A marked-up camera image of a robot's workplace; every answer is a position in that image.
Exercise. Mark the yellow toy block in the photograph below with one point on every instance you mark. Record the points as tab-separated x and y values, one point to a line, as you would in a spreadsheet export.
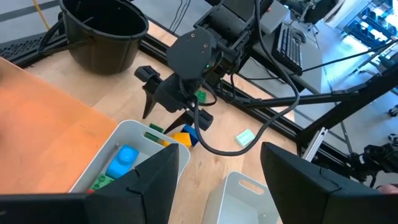
182	140

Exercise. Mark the light blue rounded toy brick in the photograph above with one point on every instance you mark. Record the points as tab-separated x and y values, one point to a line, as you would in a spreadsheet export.
122	161

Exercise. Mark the green studded toy brick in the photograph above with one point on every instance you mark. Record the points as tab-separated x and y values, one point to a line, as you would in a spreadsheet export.
201	96
101	182

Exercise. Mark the red toy block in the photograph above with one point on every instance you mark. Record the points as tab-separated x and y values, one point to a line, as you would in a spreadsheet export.
90	191

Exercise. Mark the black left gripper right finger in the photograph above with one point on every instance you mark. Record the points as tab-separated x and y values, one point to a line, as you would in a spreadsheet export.
311	199

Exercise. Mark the flat green toy brick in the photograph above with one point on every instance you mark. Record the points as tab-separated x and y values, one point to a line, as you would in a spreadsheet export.
151	137
156	128

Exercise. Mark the storage shelf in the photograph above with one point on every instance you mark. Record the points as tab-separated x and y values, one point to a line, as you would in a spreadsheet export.
373	28

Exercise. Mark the mint green toy piece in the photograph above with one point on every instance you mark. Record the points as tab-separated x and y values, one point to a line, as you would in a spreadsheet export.
245	137

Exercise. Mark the black computer keyboard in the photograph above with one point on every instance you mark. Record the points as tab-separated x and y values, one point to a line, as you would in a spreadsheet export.
289	49

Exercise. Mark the black device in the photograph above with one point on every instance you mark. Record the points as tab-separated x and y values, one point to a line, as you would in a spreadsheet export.
379	158

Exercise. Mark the dark blue toy block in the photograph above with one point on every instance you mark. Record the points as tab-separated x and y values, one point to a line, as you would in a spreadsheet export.
193	135

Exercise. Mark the black plastic bucket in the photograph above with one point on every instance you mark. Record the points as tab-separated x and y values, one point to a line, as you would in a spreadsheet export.
102	53

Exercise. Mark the black table frame rail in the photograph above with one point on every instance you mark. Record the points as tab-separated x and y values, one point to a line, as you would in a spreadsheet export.
280	123

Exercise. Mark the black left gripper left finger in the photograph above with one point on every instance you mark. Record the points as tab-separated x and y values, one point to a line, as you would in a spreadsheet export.
124	202

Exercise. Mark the silver aluminium extrusion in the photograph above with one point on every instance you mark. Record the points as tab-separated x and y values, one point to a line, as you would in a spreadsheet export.
315	143

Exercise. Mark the black office chair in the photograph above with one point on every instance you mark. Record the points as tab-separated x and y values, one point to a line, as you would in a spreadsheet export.
317	11

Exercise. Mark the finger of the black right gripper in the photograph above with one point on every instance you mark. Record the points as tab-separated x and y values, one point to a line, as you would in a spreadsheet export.
200	119
149	77

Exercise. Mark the grey desk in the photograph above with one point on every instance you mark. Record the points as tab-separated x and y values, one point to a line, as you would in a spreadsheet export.
311	62

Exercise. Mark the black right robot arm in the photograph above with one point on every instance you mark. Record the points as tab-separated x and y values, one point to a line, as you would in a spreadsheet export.
192	53

